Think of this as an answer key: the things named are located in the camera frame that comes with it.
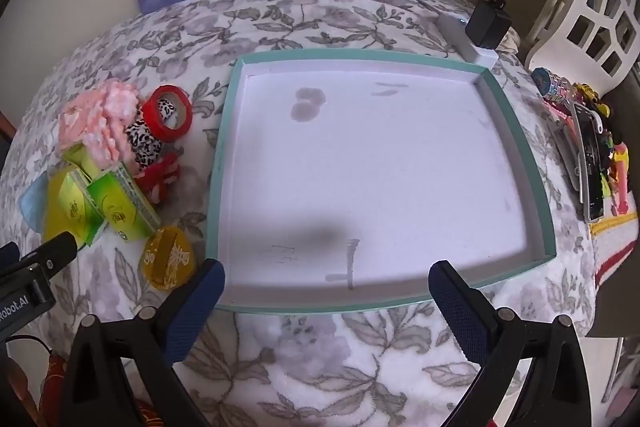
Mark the colourful patterned tape roll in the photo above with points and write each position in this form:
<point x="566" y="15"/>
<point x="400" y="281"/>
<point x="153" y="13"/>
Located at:
<point x="550" y="84"/>

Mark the round gold foil packet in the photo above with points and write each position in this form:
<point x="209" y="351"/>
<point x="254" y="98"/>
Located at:
<point x="167" y="257"/>

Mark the leopard print scrunchie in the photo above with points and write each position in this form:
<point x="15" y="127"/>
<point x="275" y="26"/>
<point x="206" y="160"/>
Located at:
<point x="142" y="146"/>

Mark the white power strip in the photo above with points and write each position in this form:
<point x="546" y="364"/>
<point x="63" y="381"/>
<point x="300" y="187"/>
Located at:
<point x="452" y="25"/>

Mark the yellow striped towel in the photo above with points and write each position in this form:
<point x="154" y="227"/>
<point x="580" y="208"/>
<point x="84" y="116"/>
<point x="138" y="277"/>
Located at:
<point x="617" y="257"/>

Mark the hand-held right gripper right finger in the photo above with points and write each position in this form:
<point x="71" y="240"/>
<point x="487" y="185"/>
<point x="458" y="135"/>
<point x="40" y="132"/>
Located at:
<point x="457" y="302"/>

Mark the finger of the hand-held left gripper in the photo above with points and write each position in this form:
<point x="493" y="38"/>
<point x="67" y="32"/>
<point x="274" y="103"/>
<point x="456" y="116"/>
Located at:
<point x="7" y="253"/>
<point x="57" y="252"/>

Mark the grey floral blanket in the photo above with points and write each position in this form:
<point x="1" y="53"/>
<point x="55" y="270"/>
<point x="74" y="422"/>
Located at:
<point x="325" y="17"/>

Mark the red pink yarn scrunchie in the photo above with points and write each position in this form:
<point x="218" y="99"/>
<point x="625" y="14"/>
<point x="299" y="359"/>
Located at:
<point x="157" y="181"/>

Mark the lime green cloth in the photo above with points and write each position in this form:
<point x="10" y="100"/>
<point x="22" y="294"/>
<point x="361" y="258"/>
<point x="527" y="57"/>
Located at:
<point x="80" y="158"/>

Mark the pink toy figure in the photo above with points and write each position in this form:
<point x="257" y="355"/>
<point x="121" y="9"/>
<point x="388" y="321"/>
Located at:
<point x="621" y="179"/>

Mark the red patterned bag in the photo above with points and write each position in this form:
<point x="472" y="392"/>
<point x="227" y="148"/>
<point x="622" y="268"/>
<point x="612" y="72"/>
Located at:
<point x="52" y="387"/>

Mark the pink fluffy cloth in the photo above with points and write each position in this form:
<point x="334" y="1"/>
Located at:
<point x="100" y="117"/>

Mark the brown wooden furniture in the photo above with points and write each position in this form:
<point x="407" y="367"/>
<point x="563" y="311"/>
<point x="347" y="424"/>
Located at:
<point x="6" y="127"/>

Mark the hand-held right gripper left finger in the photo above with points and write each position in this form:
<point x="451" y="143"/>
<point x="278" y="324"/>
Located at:
<point x="200" y="302"/>

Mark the black power adapter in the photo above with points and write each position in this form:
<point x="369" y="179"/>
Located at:
<point x="487" y="24"/>

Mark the green tissue pack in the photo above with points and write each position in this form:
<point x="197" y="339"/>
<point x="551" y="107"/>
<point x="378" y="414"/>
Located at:
<point x="117" y="202"/>
<point x="70" y="204"/>

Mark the blue face mask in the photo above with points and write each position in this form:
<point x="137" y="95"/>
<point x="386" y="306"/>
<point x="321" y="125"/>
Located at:
<point x="35" y="206"/>

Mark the yellow black toy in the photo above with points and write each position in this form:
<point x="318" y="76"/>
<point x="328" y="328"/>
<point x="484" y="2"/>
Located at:
<point x="592" y="99"/>

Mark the teal shallow box tray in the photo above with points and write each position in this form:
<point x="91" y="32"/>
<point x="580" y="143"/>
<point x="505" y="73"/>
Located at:
<point x="375" y="182"/>

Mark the red tape roll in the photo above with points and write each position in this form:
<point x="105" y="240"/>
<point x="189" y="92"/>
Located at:
<point x="151" y="119"/>

